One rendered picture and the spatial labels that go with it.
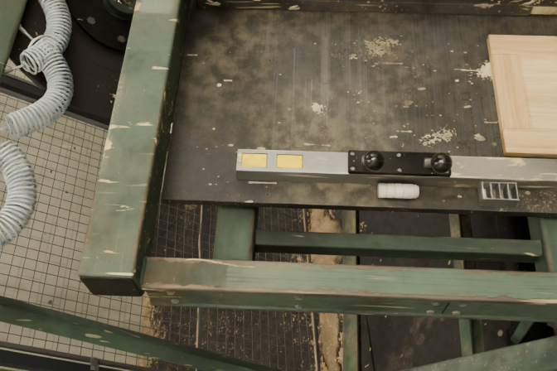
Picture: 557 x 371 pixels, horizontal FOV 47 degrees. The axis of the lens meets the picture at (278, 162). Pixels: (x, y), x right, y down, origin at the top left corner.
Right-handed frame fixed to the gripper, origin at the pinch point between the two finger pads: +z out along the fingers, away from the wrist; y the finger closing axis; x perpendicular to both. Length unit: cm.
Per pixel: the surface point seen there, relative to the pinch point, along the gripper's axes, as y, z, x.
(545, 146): -5.2, 6.4, 44.6
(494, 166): 6, 4, 51
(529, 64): -5.1, 6.7, 23.0
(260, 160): 52, 4, 51
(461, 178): 13, 4, 54
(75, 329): 97, 44, 76
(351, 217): 25, 115, 10
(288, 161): 47, 4, 51
